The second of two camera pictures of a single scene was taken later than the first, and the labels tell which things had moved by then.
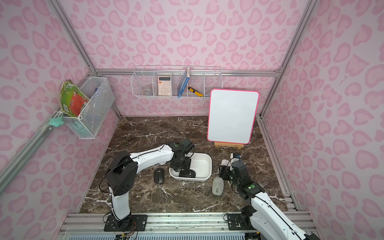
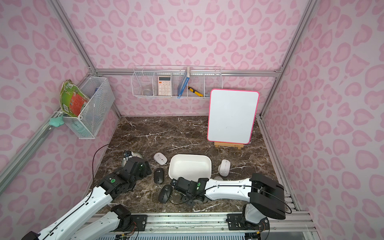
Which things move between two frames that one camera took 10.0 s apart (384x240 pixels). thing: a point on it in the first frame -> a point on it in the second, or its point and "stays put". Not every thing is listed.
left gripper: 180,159 -> 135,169
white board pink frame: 231,116 stays put
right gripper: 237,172 -> 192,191
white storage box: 201,163 stays put
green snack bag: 72,100 stays put
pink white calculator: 164,85 stays put
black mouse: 187,173 -> 164,193
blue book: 183,84 stays put
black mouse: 159,175 stays put
